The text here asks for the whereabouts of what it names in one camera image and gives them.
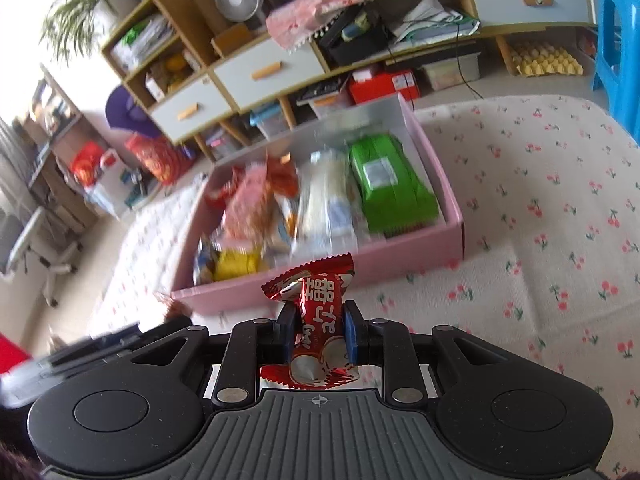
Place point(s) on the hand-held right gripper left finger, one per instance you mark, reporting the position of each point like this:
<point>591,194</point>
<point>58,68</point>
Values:
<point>286,332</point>

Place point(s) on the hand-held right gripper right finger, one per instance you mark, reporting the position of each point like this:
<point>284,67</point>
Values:
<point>350,332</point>

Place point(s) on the red candy packet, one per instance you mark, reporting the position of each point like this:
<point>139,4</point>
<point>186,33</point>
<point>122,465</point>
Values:
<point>217,195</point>
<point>320,310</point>

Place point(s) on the yellow snack packet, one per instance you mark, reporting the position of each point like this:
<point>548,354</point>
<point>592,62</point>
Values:
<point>235,263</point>

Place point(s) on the pink cardboard box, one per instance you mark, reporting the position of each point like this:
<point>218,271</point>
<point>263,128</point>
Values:
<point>390,256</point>

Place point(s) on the silver cookie packet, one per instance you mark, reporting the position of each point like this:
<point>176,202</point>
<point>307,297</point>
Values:
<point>280,230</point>

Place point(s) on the pink candy packet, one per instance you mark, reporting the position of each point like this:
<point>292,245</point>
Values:
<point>250,205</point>

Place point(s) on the white bread packet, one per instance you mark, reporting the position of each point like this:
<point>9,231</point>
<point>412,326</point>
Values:
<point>325,200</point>

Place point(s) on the green snack packet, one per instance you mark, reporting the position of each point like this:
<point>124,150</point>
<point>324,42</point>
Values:
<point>390,180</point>

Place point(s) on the red stool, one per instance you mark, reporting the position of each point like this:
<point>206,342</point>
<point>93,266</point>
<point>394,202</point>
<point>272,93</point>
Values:
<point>12,352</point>

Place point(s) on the white office chair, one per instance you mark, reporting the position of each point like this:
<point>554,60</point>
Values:
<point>30,245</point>

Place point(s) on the white shopping bag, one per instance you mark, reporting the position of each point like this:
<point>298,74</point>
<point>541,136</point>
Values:
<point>107,196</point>

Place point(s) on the red gift bag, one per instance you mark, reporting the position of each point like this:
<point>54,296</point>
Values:
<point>87,162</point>

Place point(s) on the clear storage box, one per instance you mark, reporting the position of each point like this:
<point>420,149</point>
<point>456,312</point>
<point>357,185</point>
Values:
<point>222,142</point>
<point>447,74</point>

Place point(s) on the blue lid storage box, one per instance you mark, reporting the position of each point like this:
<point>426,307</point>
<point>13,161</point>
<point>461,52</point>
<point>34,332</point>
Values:
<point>270,121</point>

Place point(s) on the cherry print tablecloth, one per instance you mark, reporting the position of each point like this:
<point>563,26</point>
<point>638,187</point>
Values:
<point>525,210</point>

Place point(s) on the red printed bag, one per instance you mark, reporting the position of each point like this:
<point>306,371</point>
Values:
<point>160,157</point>

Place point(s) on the orange lid storage box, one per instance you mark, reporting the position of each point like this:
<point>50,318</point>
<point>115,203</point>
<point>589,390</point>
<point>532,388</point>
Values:
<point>325,100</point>

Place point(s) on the wooden shelf unit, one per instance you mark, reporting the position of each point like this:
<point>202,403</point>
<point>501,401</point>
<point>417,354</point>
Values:
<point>55,125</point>

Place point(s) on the red shoebox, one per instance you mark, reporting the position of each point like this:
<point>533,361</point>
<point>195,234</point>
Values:
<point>385,88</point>

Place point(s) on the purple fabric item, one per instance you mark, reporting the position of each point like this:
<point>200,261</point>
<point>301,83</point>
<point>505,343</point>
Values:
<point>125,110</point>

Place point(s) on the black storage case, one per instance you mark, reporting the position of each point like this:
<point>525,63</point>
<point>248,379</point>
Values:
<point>350,46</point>

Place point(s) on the blue green pouch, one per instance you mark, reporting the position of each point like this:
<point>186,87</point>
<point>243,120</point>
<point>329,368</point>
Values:
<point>356,27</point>

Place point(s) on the pink floral cloth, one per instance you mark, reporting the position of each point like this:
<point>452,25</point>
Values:
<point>300,16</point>

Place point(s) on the paper pile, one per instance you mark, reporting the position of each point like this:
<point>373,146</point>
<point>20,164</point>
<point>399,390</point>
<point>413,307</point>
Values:
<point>435,20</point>

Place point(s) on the yellow egg tray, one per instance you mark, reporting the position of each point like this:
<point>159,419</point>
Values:
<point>545,60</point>

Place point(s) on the potted plant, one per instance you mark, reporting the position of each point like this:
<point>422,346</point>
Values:
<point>80,0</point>

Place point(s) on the blue plastic stool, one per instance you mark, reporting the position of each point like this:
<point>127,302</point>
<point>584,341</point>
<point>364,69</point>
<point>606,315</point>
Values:
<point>612,35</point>

